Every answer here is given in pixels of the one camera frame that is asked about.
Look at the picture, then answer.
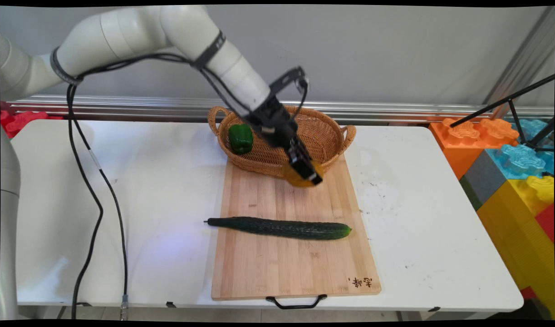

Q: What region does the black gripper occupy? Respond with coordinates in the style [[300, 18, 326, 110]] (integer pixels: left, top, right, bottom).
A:
[[247, 97, 324, 185]]

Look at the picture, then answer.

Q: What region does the orange bell pepper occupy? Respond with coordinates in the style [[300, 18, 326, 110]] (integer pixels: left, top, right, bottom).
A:
[[281, 159, 326, 188]]

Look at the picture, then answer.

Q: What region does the long dark green cucumber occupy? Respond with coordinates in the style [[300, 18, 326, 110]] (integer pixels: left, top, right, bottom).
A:
[[204, 216, 353, 241]]

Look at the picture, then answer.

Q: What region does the woven wicker basket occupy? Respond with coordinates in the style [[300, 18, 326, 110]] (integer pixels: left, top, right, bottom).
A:
[[207, 105, 357, 179]]

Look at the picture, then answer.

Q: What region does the green bell pepper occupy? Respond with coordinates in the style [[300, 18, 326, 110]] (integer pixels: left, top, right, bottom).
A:
[[228, 123, 255, 155]]

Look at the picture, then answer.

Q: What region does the orange giant toy block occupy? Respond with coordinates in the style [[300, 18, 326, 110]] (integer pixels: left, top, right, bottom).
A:
[[429, 118, 520, 180]]

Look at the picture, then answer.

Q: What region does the grey giant toy block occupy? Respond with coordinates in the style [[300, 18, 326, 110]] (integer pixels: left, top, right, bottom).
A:
[[459, 149, 507, 211]]

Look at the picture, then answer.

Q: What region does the blue giant toy block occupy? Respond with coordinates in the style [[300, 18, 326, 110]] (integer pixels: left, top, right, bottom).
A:
[[485, 119, 555, 179]]

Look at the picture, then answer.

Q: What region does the black tripod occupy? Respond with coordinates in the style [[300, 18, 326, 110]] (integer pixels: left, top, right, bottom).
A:
[[449, 74, 555, 153]]

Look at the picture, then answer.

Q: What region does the yellow giant toy block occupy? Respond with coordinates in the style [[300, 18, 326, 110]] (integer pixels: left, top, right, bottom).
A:
[[476, 175, 555, 319]]

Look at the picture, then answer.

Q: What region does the slanted aluminium profile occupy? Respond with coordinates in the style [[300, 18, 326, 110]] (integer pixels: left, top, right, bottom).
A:
[[483, 6, 555, 119]]

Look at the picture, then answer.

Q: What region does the red giant toy block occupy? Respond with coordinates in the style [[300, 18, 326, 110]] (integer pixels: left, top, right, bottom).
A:
[[535, 203, 555, 244]]

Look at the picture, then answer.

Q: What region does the red studded toy block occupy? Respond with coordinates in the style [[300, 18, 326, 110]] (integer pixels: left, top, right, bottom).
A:
[[0, 109, 64, 139]]

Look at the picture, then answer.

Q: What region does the short black camera cable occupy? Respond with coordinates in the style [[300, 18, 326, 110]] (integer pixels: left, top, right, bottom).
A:
[[290, 77, 310, 122]]

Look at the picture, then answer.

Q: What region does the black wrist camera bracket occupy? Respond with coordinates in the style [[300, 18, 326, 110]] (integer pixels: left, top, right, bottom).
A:
[[269, 66, 310, 99]]

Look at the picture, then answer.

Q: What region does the horizontal aluminium rail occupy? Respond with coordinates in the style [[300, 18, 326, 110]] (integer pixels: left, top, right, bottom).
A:
[[0, 94, 555, 126]]

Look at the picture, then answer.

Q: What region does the bamboo cutting board with handle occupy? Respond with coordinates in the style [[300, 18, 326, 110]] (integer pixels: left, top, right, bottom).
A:
[[211, 154, 382, 310]]

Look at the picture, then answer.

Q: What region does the black strap on arm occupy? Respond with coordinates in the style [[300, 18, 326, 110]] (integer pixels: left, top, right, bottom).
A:
[[190, 30, 227, 70], [49, 46, 84, 87]]

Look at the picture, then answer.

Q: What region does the plain black cable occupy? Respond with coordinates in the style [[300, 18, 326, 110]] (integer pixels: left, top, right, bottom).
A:
[[66, 52, 260, 321]]

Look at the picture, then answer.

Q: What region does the black cable with white tag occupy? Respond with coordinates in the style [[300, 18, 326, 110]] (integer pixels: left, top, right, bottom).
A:
[[66, 52, 260, 321]]

